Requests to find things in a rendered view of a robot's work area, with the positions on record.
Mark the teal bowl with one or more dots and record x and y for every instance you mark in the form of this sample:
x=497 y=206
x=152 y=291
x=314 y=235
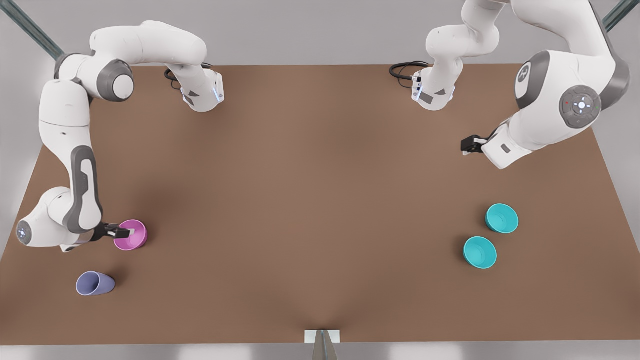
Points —
x=480 y=252
x=502 y=218

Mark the pink bowl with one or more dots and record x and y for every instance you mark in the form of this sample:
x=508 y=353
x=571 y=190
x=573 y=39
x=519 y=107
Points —
x=132 y=235

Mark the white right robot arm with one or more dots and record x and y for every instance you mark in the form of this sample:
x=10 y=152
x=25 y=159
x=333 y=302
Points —
x=65 y=125

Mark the lavender cup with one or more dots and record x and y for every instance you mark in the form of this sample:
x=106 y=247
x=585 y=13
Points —
x=94 y=283

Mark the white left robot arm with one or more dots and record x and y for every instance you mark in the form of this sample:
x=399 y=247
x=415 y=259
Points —
x=565 y=85

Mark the silver frame post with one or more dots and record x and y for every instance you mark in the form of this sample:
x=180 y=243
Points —
x=30 y=27
x=323 y=345
x=620 y=12

